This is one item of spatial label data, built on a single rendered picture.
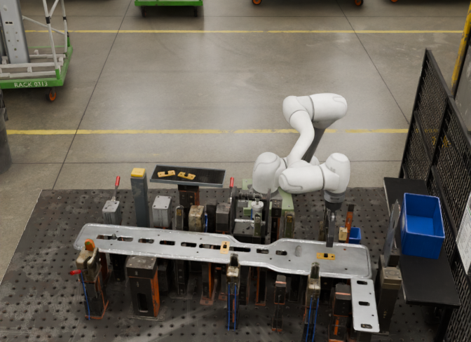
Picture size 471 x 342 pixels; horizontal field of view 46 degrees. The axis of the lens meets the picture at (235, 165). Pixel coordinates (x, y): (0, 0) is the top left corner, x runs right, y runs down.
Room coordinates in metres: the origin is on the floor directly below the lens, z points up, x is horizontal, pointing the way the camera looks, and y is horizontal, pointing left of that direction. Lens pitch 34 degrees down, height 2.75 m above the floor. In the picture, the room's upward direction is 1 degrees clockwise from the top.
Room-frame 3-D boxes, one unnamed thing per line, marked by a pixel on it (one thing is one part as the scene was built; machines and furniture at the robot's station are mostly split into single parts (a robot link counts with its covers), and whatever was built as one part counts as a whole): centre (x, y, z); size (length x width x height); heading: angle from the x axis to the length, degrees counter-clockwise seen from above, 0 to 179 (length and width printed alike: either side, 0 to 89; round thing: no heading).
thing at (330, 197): (1.88, -0.42, 1.36); 0.09 x 0.09 x 0.06
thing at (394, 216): (1.84, -0.68, 1.17); 0.12 x 0.01 x 0.34; 174
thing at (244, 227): (2.13, -0.08, 0.94); 0.18 x 0.13 x 0.49; 84
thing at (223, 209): (2.13, 0.05, 0.89); 0.13 x 0.11 x 0.38; 174
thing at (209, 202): (2.16, 0.12, 0.90); 0.05 x 0.05 x 0.40; 84
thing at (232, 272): (1.75, 0.00, 0.87); 0.12 x 0.09 x 0.35; 174
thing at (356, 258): (1.93, 0.06, 1.00); 1.38 x 0.22 x 0.02; 84
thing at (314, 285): (1.68, -0.34, 0.87); 0.12 x 0.09 x 0.35; 174
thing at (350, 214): (2.03, -0.54, 0.95); 0.03 x 0.01 x 0.50; 84
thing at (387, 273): (1.72, -0.68, 0.88); 0.08 x 0.08 x 0.36; 84
